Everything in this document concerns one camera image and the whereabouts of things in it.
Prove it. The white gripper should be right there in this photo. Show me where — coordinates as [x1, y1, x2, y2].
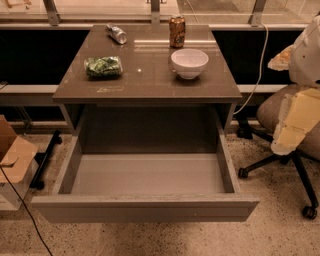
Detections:
[267, 15, 320, 156]

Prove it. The white cable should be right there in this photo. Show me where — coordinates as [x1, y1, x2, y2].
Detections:
[232, 23, 270, 116]

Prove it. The cardboard box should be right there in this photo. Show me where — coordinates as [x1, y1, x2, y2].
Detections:
[0, 115, 38, 211]

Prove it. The orange soda can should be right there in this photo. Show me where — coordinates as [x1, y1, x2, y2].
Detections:
[169, 15, 186, 48]

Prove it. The white ceramic bowl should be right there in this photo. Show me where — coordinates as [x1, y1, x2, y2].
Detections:
[171, 49, 209, 79]

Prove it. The black bar stand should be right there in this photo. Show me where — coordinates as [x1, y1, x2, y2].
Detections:
[30, 130, 62, 190]

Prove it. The silver soda can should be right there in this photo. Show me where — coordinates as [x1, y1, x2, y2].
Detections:
[106, 23, 127, 45]

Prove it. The brown office chair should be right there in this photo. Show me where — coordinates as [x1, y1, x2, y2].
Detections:
[236, 84, 320, 220]

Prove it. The open grey top drawer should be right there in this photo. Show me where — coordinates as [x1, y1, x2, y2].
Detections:
[30, 107, 261, 224]

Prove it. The black floor cable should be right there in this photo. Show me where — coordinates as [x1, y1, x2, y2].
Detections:
[0, 165, 54, 256]

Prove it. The grey cabinet desk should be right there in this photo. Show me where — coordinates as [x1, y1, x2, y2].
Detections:
[53, 25, 241, 154]

